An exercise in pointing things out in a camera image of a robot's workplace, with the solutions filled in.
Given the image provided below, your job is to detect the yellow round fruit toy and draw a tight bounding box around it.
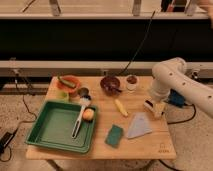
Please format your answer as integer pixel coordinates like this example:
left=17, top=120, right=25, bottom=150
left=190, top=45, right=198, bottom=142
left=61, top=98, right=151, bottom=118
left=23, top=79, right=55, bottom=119
left=83, top=109, right=94, bottom=121

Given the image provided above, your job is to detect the orange bowl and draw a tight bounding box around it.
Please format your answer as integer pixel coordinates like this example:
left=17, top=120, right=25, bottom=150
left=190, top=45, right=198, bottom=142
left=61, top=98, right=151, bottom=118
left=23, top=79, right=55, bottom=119
left=56, top=75, right=81, bottom=94

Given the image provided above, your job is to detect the black floor cable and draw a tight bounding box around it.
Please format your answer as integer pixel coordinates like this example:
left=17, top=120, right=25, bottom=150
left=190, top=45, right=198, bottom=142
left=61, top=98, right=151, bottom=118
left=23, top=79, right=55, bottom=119
left=0, top=73, right=38, bottom=163
left=166, top=103, right=198, bottom=126

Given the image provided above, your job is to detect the green sponge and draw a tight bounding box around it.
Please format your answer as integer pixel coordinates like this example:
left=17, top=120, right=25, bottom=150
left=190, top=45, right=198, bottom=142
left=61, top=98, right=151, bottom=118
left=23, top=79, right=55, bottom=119
left=105, top=125, right=123, bottom=148

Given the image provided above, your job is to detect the black floor cable right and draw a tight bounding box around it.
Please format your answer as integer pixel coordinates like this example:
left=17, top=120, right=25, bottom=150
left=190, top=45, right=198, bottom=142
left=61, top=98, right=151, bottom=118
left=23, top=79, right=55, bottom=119
left=166, top=103, right=198, bottom=126

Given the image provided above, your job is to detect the green plastic tray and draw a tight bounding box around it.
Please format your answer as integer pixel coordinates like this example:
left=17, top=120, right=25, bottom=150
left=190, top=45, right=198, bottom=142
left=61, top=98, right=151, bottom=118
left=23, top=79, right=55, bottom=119
left=26, top=100, right=98, bottom=154

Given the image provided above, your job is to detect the yellow corn toy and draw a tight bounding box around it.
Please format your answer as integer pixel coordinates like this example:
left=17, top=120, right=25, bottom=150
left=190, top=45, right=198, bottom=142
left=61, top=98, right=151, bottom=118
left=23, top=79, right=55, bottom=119
left=114, top=99, right=128, bottom=117

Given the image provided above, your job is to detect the white cup with brown content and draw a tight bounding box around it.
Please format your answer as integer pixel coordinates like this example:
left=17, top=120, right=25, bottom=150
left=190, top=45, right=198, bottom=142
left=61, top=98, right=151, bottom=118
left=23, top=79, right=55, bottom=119
left=126, top=75, right=138, bottom=91

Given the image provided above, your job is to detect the light blue cloth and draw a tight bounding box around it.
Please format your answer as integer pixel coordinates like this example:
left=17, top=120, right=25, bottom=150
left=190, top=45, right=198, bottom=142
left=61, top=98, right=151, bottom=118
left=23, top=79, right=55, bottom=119
left=126, top=112, right=152, bottom=139

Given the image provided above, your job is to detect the black power adapter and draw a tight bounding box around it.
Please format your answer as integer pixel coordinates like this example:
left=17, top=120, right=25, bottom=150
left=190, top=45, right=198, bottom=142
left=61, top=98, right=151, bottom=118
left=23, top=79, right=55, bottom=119
left=0, top=132, right=13, bottom=154

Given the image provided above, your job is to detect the blue power box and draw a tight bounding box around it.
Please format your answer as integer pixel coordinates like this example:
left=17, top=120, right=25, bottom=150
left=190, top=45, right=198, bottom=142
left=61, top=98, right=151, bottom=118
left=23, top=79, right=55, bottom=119
left=169, top=90, right=185, bottom=107

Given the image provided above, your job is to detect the white dish brush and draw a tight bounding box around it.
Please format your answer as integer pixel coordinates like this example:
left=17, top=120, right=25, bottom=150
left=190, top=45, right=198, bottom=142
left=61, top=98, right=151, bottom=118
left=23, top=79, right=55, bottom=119
left=71, top=95, right=91, bottom=138

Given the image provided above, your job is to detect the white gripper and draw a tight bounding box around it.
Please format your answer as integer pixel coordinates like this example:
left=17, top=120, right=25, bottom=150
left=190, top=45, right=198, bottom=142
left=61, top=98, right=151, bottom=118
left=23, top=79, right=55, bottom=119
left=144, top=100, right=165, bottom=119

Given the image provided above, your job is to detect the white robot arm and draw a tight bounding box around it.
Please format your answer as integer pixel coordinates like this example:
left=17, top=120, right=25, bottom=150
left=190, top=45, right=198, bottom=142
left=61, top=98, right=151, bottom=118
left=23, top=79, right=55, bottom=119
left=148, top=57, right=213, bottom=119

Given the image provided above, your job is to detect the small green cup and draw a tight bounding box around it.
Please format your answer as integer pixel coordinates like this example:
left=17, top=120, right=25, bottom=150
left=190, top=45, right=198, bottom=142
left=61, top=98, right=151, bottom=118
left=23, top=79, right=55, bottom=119
left=56, top=91, right=69, bottom=102

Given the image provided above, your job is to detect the black hanging cable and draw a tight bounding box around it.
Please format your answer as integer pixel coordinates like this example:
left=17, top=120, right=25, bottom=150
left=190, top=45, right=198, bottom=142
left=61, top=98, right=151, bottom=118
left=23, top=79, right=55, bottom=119
left=116, top=9, right=157, bottom=77

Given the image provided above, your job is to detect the dark red bowl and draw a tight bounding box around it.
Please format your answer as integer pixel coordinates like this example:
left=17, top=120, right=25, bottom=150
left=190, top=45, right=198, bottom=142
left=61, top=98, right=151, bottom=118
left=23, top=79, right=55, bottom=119
left=100, top=76, right=121, bottom=96

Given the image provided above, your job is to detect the black floor cable left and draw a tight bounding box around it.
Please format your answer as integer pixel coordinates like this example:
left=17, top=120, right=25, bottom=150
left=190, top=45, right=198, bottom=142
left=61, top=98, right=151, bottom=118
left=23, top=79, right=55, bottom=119
left=0, top=73, right=38, bottom=163

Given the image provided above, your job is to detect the metal rail frame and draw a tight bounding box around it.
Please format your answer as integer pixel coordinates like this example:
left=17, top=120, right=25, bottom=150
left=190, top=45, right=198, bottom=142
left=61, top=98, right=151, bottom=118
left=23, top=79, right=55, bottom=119
left=0, top=60, right=213, bottom=78

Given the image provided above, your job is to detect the green cucumber toy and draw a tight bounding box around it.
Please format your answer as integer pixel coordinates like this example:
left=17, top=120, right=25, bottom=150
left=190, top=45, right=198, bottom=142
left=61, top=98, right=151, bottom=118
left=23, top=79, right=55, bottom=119
left=57, top=76, right=76, bottom=88

